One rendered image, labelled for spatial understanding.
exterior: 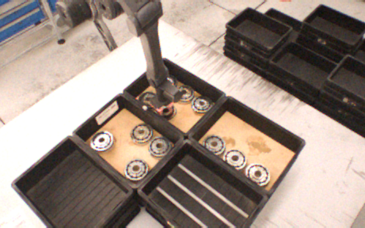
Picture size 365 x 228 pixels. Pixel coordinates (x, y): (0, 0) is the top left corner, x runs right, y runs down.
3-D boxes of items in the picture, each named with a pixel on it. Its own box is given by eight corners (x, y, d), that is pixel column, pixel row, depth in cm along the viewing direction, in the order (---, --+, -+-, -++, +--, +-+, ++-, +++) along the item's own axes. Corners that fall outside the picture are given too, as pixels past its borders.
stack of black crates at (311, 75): (260, 91, 240) (268, 60, 212) (279, 71, 252) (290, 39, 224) (304, 119, 223) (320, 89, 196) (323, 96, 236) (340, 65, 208)
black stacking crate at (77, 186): (23, 195, 125) (9, 184, 116) (77, 147, 138) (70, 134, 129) (82, 261, 110) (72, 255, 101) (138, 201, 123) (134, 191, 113)
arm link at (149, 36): (149, -10, 85) (122, 14, 83) (163, 1, 84) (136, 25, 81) (161, 66, 126) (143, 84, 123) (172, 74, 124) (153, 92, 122)
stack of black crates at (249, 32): (219, 68, 256) (224, 24, 219) (241, 50, 268) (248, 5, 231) (259, 92, 240) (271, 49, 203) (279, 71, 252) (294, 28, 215)
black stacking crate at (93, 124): (78, 146, 138) (70, 134, 129) (125, 107, 151) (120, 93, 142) (139, 200, 123) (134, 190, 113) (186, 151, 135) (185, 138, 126)
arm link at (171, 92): (161, 62, 121) (146, 77, 119) (182, 77, 117) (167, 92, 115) (167, 79, 132) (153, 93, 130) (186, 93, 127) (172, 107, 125)
